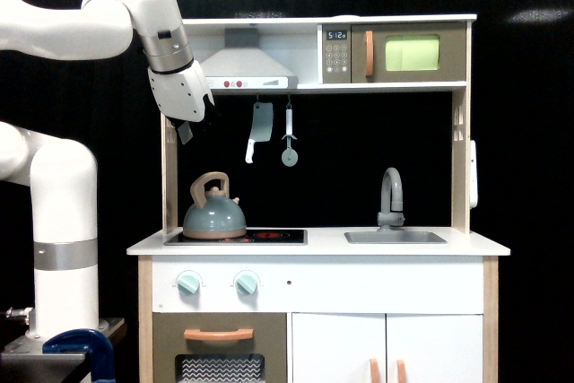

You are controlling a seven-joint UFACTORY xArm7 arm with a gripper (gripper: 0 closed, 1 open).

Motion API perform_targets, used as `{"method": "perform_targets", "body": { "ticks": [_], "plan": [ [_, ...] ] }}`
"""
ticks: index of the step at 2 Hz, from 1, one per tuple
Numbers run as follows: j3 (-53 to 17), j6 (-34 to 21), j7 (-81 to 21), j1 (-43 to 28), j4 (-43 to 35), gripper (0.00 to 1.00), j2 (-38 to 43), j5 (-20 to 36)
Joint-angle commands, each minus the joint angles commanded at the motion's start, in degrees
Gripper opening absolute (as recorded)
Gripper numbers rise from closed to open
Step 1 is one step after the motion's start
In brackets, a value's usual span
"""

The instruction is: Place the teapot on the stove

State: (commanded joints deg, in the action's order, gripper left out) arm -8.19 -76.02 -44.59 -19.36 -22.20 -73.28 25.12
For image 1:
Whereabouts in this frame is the left white cabinet door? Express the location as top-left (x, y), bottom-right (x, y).
top-left (291, 313), bottom-right (386, 382)

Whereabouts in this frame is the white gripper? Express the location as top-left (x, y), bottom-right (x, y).
top-left (148, 60), bottom-right (222, 144)

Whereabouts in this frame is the blue c-clamp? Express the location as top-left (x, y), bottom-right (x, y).
top-left (42, 329), bottom-right (116, 383)

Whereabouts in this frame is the toy cleaver knife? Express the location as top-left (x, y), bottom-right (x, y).
top-left (245, 102), bottom-right (274, 163)

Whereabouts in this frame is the white side-mounted toy phone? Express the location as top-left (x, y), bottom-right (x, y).
top-left (469, 140), bottom-right (479, 209)

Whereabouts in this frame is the toy microwave with green window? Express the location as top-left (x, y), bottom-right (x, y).
top-left (321, 22), bottom-right (467, 83)

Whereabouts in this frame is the left mint stove knob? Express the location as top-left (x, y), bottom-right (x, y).
top-left (176, 270), bottom-right (203, 296)

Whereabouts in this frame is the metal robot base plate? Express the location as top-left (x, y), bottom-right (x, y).
top-left (0, 317), bottom-right (126, 361)

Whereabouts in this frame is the grey toy range hood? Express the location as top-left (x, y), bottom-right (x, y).
top-left (200, 28), bottom-right (299, 91)

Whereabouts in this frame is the toy oven door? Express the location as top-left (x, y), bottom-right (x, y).
top-left (152, 312), bottom-right (288, 382)

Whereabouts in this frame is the mint stove knob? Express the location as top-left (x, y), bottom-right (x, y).
top-left (234, 270), bottom-right (259, 295)
top-left (176, 270), bottom-right (203, 296)

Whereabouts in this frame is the right white cabinet door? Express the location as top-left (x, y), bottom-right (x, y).
top-left (387, 315), bottom-right (483, 382)

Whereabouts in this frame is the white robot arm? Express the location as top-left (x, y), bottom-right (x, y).
top-left (1, 0), bottom-right (213, 338)

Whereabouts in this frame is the black toy stove top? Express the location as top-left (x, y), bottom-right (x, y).
top-left (165, 229), bottom-right (308, 246)

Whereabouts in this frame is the grey-green toy teapot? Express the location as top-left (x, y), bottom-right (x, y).
top-left (183, 171), bottom-right (247, 240)

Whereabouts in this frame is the right mint stove knob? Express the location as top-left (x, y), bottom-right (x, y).
top-left (234, 270), bottom-right (259, 295)

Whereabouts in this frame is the white cabinet door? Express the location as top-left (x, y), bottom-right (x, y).
top-left (387, 315), bottom-right (483, 382)
top-left (291, 313), bottom-right (386, 382)

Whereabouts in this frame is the toy pizza cutter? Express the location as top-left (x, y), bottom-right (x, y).
top-left (282, 103), bottom-right (298, 167)

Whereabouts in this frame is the white wooden toy kitchen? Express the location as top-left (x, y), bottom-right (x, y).
top-left (128, 14), bottom-right (509, 382)

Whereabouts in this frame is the grey toy faucet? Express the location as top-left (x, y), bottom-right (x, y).
top-left (378, 168), bottom-right (404, 231)

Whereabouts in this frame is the grey toy sink basin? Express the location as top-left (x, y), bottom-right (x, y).
top-left (344, 231), bottom-right (447, 244)

